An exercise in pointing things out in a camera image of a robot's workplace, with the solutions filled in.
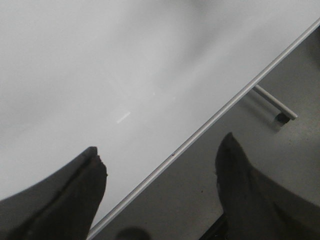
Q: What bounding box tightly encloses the grey metal stand leg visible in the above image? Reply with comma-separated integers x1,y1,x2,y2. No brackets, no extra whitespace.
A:
252,84,298,131

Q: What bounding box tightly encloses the white whiteboard with aluminium frame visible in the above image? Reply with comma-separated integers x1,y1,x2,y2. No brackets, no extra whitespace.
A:
0,0,320,239

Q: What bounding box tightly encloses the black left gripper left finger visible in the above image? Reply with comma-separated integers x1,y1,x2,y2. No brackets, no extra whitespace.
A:
0,146,107,240

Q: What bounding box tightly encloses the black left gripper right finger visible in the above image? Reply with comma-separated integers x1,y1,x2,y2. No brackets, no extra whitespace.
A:
201,132,320,240

